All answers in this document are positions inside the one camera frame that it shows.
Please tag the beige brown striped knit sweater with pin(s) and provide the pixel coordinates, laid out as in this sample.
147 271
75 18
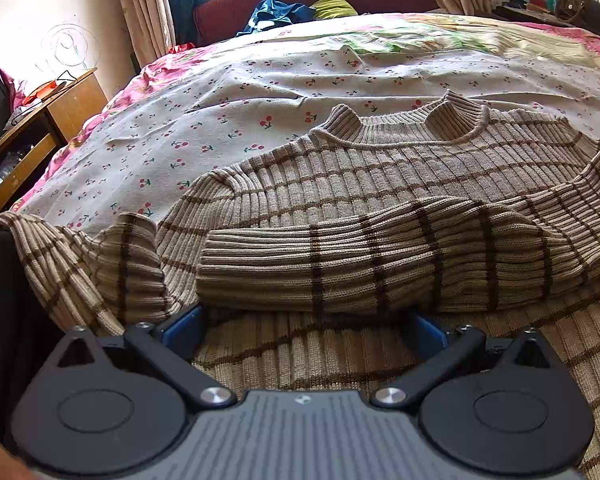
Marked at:
380 195

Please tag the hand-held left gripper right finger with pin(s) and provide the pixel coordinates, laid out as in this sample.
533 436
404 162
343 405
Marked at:
425 332

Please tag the yellow-green cloth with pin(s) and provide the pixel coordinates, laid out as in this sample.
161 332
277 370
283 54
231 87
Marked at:
332 6

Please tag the wooden desk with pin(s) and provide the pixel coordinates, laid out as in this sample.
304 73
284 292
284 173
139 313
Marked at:
75 105

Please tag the orange item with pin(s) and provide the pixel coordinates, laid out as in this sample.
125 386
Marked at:
40 91

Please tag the blue garment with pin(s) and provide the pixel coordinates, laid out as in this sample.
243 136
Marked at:
275 12

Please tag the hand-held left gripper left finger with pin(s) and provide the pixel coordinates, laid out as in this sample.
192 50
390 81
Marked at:
184 332

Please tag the blue plastic bag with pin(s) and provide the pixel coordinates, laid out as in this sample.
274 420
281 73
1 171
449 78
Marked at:
182 5

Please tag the cherry print bed sheet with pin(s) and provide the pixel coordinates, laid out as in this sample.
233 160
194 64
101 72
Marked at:
180 110

